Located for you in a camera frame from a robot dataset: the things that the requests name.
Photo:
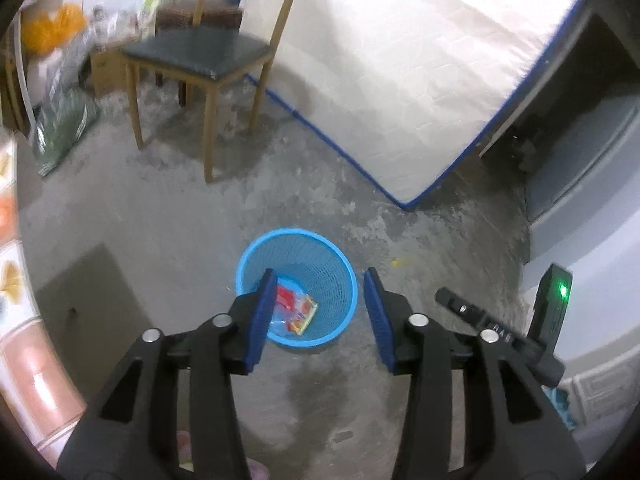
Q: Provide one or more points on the cardboard box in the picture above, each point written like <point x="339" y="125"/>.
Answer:
<point x="107" y="70"/>

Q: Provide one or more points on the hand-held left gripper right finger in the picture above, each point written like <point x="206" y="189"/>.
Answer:
<point x="375" y="316"/>

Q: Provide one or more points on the clear plastic bag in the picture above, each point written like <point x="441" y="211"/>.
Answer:
<point x="75" y="60"/>

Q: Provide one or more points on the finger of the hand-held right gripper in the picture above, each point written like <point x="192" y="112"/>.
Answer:
<point x="460" y="307"/>

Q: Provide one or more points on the grey door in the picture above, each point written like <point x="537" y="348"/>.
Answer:
<point x="585" y="160"/>

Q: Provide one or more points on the table with printed tablecloth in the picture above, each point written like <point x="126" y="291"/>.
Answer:
<point x="30" y="360"/>

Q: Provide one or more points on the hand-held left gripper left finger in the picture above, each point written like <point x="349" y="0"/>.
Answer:
<point x="262" y="316"/>

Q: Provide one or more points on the white and green package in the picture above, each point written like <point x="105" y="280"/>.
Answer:
<point x="151" y="10"/>

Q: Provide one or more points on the green plastic bag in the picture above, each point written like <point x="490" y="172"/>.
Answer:
<point x="62" y="130"/>

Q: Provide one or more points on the red snack wrapper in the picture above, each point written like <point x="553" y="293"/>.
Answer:
<point x="286" y="297"/>

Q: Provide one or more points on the orange plastic bag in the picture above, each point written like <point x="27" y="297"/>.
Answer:
<point x="52" y="30"/>

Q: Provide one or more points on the blue plastic mesh basket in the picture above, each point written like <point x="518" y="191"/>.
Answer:
<point x="300" y="255"/>

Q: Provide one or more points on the yellow snack wrapper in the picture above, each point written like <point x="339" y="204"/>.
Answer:
<point x="304" y="315"/>

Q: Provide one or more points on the white mattress with blue edge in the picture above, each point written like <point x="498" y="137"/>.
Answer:
<point x="400" y="60"/>

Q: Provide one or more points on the wooden chair with dark seat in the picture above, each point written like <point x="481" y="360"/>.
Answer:
<point x="200" y="55"/>

